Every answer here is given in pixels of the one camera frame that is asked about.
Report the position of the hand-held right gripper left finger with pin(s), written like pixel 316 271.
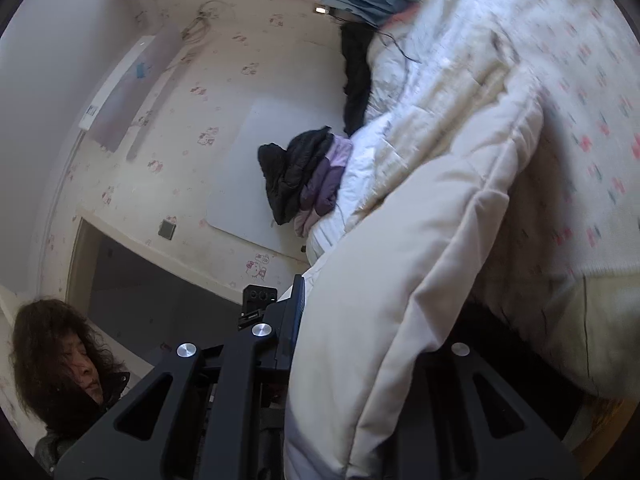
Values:
pixel 298 310

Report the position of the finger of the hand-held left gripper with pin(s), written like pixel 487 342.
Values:
pixel 259 305

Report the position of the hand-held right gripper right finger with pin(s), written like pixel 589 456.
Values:
pixel 440 375

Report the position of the cream quilted jacket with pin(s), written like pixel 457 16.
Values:
pixel 425 260

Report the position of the grey door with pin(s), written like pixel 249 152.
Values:
pixel 150 300

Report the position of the dark cloth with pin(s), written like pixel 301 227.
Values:
pixel 277 185

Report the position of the purple jacket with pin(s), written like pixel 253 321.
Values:
pixel 325 185

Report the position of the white bed sheet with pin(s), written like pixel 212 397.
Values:
pixel 360 185

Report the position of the person with dark hair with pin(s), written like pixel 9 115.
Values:
pixel 55 360

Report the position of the black coat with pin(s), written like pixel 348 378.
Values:
pixel 357 85

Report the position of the white air conditioner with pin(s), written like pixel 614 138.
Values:
pixel 125 90

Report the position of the cherry print quilt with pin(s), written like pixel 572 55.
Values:
pixel 575 110

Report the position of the grey wall switch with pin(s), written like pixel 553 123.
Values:
pixel 167 229

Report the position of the white wall board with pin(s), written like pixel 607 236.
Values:
pixel 250 185

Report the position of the wooden bed frame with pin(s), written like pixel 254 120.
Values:
pixel 605 425

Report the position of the white wall socket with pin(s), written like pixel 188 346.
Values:
pixel 321 9

